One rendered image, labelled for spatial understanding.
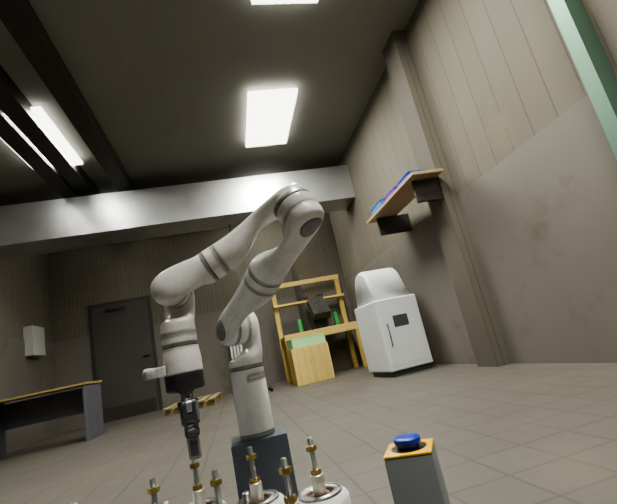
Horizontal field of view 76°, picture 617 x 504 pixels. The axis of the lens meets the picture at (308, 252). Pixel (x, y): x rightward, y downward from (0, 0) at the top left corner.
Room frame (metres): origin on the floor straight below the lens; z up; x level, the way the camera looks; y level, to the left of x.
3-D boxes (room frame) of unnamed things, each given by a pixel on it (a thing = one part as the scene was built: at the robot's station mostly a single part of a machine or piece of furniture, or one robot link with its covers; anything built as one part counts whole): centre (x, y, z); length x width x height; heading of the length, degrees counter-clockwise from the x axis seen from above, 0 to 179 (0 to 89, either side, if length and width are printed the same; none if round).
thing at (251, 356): (1.12, 0.23, 0.54); 0.09 x 0.09 x 0.17; 40
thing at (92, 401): (5.19, 3.71, 0.34); 1.23 x 0.63 x 0.69; 103
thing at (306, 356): (6.88, 0.07, 0.87); 1.37 x 1.20 x 1.74; 103
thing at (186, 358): (0.81, 0.31, 0.52); 0.11 x 0.09 x 0.06; 111
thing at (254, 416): (1.12, 0.23, 0.39); 0.09 x 0.09 x 0.17; 13
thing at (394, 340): (4.95, -0.77, 0.63); 0.71 x 0.58 x 1.26; 13
